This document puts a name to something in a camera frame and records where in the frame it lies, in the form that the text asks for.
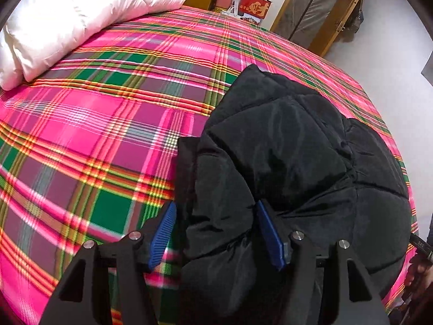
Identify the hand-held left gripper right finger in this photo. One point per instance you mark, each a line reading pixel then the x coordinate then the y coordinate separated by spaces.
pixel 270 237

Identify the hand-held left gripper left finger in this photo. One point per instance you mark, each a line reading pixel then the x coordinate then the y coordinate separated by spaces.
pixel 160 235

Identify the black puffer jacket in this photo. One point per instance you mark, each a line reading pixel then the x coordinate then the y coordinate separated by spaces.
pixel 297 162

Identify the person's right hand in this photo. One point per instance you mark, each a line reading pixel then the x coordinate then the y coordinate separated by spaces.
pixel 417 274

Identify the pink plaid bed sheet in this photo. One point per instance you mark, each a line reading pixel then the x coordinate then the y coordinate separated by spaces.
pixel 101 125

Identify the red gift box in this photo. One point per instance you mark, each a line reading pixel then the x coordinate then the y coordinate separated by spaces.
pixel 253 6

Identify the white duvet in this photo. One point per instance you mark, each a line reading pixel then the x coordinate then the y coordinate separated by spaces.
pixel 67 20

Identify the wooden framed door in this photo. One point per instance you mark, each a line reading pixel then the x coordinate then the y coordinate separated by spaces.
pixel 314 6

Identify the dark hanging bag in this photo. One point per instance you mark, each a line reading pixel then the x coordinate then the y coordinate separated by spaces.
pixel 357 18

